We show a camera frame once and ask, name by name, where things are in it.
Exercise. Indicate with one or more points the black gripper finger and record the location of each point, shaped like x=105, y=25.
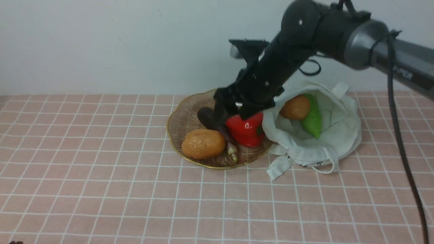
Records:
x=225, y=106

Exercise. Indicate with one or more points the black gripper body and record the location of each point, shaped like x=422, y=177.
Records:
x=263, y=79

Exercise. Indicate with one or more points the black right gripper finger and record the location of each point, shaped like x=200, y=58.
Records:
x=249, y=109

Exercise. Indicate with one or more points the red bell pepper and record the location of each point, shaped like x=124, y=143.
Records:
x=248, y=133

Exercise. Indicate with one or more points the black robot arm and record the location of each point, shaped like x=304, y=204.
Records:
x=339, y=32

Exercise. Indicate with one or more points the brown potato in bag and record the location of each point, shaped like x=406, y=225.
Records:
x=296, y=108

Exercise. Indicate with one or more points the white cloth bag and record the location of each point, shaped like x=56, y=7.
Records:
x=339, y=136

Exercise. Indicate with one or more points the dark purple eggplant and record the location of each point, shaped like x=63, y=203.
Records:
x=205, y=116

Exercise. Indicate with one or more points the brown potato in basket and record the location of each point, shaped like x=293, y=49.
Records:
x=203, y=143

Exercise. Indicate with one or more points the green pepper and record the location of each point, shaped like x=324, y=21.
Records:
x=313, y=122

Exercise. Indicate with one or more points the pink checked tablecloth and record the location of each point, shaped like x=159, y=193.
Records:
x=100, y=169

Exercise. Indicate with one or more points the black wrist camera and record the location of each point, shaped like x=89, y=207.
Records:
x=248, y=50

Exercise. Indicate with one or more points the gold wire basket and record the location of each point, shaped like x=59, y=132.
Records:
x=184, y=119

